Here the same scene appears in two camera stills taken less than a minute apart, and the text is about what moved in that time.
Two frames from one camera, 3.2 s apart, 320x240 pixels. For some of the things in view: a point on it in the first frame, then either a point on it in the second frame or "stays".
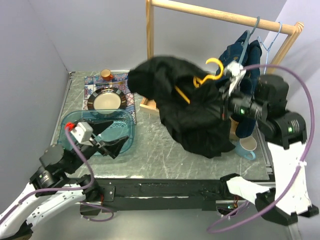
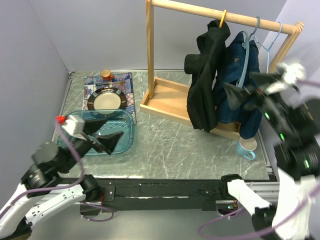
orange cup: (106, 75) stays
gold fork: (111, 83) stays
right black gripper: (223, 101) -> (235, 94)
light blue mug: (245, 147) stays
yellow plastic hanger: (197, 83) -> (222, 18)
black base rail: (156, 194) stays
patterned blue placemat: (93, 83) stays
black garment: (190, 101) -> (203, 66)
